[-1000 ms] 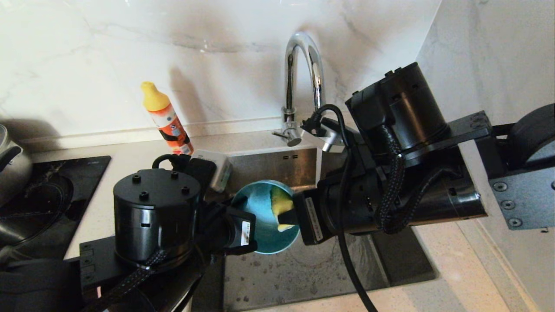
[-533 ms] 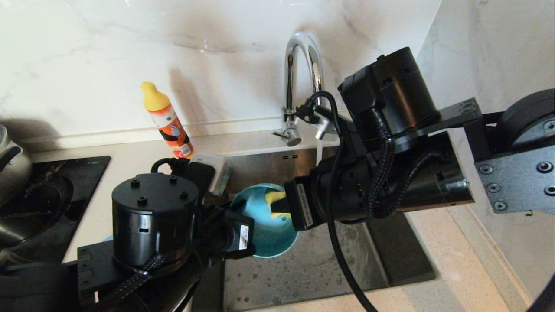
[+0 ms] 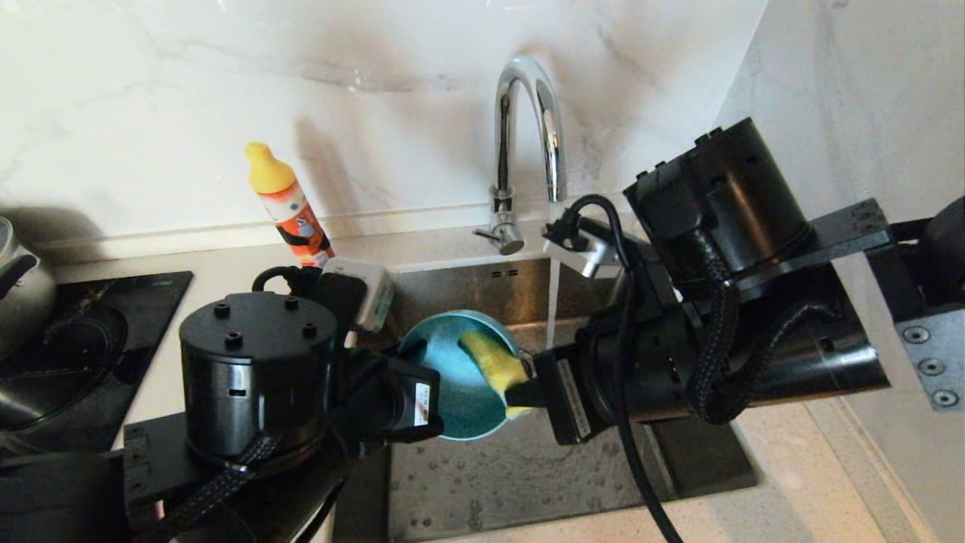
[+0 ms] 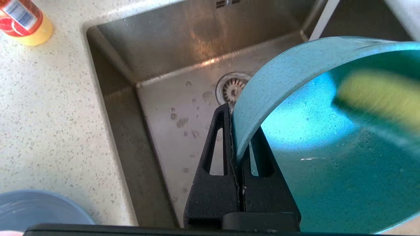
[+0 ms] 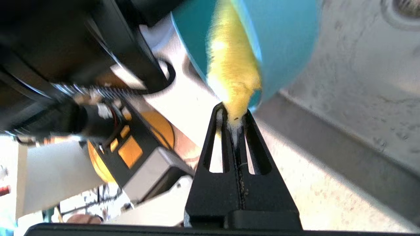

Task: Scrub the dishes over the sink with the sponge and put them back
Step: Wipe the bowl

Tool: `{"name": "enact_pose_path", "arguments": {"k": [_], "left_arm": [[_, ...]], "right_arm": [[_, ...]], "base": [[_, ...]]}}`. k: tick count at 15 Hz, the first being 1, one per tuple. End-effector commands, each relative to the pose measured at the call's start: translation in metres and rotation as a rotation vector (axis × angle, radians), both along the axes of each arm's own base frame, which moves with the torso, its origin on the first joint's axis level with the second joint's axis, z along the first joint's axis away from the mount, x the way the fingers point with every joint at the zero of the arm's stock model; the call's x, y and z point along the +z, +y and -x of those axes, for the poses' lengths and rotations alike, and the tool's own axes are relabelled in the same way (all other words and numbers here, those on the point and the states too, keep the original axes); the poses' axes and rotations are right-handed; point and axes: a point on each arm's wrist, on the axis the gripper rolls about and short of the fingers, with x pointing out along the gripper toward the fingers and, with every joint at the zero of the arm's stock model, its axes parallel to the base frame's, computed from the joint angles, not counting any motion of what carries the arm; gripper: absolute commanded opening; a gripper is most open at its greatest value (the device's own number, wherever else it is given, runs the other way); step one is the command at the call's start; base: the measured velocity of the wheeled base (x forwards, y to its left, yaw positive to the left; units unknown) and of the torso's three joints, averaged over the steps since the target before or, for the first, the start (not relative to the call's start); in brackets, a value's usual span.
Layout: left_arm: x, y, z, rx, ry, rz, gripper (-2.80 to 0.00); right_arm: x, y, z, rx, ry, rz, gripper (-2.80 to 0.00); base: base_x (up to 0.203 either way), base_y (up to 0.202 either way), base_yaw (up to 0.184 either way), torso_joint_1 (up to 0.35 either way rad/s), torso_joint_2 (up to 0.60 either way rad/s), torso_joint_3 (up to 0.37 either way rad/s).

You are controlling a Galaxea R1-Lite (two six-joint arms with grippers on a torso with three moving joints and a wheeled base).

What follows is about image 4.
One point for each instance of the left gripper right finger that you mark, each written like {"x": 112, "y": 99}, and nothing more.
{"x": 265, "y": 200}

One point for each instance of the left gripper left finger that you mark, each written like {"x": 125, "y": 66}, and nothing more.
{"x": 213, "y": 203}

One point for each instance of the teal bowl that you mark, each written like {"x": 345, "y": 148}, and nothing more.
{"x": 328, "y": 183}

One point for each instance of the yellow sponge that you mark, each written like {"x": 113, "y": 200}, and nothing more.
{"x": 384, "y": 98}

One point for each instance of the orange yellow-capped detergent bottle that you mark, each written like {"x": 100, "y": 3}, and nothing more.
{"x": 23, "y": 19}

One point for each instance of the stainless steel sink basin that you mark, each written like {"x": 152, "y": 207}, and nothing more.
{"x": 157, "y": 49}

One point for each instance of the round metal drain strainer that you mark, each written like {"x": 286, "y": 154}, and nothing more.
{"x": 231, "y": 88}

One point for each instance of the blue-grey plate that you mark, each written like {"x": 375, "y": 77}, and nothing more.
{"x": 39, "y": 209}

